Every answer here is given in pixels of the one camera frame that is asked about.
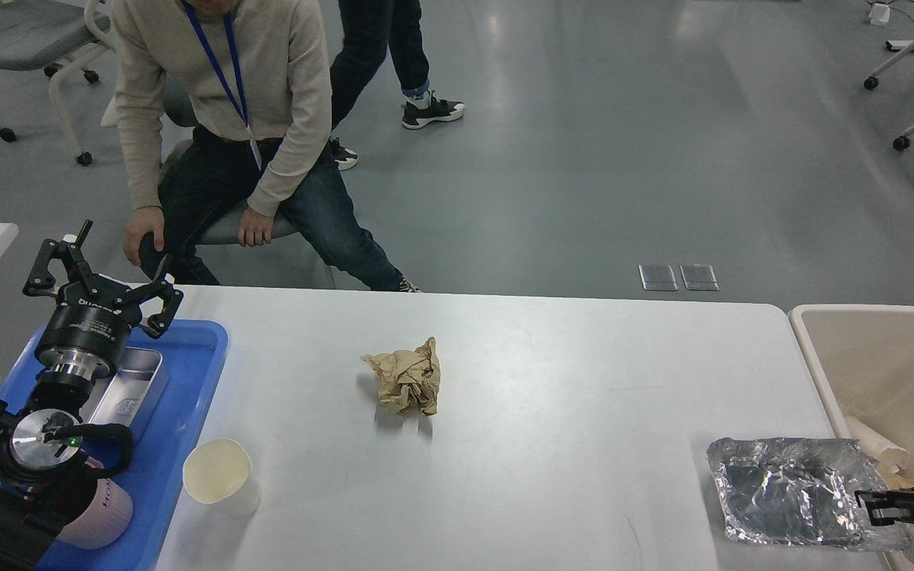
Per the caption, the beige plastic bin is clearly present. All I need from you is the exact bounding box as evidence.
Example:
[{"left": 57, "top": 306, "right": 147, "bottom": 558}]
[{"left": 788, "top": 304, "right": 914, "bottom": 571}]

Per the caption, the brown paper trash in bin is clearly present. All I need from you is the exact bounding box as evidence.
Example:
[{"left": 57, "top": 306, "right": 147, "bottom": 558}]
[{"left": 846, "top": 418, "right": 914, "bottom": 491}]

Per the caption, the metal floor outlet plate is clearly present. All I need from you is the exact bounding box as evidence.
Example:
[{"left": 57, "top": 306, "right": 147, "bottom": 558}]
[
  {"left": 638, "top": 263, "right": 679, "bottom": 292},
  {"left": 681, "top": 264, "right": 720, "bottom": 292}
]

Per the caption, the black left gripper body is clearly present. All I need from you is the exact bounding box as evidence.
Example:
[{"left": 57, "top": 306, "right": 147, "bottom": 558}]
[{"left": 35, "top": 285, "right": 142, "bottom": 379}]

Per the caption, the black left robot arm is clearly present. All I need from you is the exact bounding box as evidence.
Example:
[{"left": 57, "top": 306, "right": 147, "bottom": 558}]
[{"left": 0, "top": 220, "right": 182, "bottom": 570}]

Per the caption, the pink ribbed mug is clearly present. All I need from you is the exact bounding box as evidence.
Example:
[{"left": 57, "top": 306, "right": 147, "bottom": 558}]
[{"left": 57, "top": 478, "right": 134, "bottom": 550}]

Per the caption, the brown paper ball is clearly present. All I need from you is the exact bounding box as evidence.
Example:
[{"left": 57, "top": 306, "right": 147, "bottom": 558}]
[{"left": 361, "top": 336, "right": 441, "bottom": 418}]

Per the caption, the person in beige sweater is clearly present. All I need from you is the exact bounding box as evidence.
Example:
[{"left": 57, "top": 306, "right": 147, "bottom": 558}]
[{"left": 112, "top": 1, "right": 417, "bottom": 293}]

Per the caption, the cream paper cup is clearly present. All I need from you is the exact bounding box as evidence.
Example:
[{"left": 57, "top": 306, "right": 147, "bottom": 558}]
[{"left": 182, "top": 438, "right": 262, "bottom": 518}]

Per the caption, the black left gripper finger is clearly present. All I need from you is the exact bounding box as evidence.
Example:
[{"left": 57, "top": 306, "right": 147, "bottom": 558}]
[
  {"left": 128, "top": 276, "right": 184, "bottom": 339},
  {"left": 23, "top": 220, "right": 106, "bottom": 301}
]

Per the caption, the white power adapter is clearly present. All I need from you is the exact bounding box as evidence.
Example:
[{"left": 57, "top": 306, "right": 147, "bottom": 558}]
[{"left": 867, "top": 1, "right": 892, "bottom": 26}]

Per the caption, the metal floor outlet plate left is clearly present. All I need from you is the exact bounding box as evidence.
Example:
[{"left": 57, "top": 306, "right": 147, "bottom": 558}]
[{"left": 638, "top": 263, "right": 679, "bottom": 292}]

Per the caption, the silver foil bag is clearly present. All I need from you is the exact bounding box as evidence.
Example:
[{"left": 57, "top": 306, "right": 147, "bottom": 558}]
[{"left": 706, "top": 437, "right": 914, "bottom": 561}]

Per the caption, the blue plastic tray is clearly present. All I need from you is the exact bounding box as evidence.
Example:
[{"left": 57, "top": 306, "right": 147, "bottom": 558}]
[{"left": 36, "top": 319, "right": 229, "bottom": 570}]

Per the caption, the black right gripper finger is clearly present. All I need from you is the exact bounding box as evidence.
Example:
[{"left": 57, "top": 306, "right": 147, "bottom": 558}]
[{"left": 855, "top": 490, "right": 914, "bottom": 527}]

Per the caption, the stainless steel rectangular tray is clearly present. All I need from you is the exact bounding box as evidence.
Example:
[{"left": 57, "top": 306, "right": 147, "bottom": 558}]
[{"left": 80, "top": 347, "right": 168, "bottom": 443}]

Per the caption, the metal floor outlet plate right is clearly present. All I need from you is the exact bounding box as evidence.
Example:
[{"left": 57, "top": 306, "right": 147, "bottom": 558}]
[{"left": 681, "top": 264, "right": 720, "bottom": 292}]

